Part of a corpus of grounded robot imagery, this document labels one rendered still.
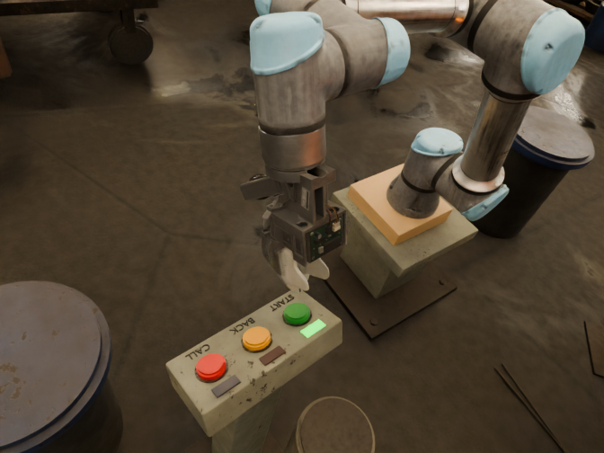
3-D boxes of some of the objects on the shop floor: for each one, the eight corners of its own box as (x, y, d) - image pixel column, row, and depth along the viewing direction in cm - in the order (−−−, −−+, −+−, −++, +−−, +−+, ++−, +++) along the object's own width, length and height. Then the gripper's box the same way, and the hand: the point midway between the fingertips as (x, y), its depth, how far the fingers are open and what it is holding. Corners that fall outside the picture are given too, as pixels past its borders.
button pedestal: (294, 451, 111) (355, 334, 65) (210, 520, 99) (214, 436, 53) (257, 399, 118) (289, 261, 72) (175, 457, 106) (152, 334, 60)
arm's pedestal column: (298, 249, 154) (311, 197, 135) (382, 213, 173) (404, 163, 154) (369, 341, 135) (397, 296, 116) (456, 289, 154) (491, 243, 134)
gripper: (291, 185, 46) (303, 330, 58) (352, 159, 51) (351, 298, 62) (245, 162, 52) (264, 297, 63) (305, 140, 57) (312, 270, 68)
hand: (295, 281), depth 64 cm, fingers closed
